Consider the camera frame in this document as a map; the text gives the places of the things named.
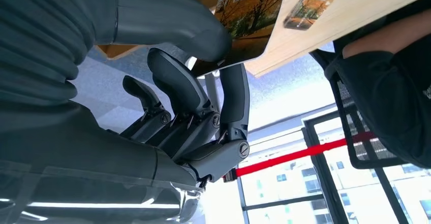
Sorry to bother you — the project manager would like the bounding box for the wooden slotted card box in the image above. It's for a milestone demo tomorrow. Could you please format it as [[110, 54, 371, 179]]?
[[96, 0, 223, 61]]

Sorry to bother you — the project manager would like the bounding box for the hotel card in clear holder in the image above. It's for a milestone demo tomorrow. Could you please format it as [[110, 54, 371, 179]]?
[[283, 0, 342, 31]]

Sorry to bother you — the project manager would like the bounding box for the person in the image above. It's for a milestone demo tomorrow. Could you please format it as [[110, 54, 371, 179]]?
[[332, 0, 431, 169]]

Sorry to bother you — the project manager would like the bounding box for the red barrier belt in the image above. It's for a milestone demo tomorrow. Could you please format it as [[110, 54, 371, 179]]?
[[224, 132, 376, 183]]

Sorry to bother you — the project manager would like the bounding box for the black office chair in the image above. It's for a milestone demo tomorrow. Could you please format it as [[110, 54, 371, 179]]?
[[309, 49, 410, 170]]

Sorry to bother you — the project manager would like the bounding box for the black window frame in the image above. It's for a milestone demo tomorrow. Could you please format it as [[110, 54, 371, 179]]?
[[235, 110, 431, 224]]

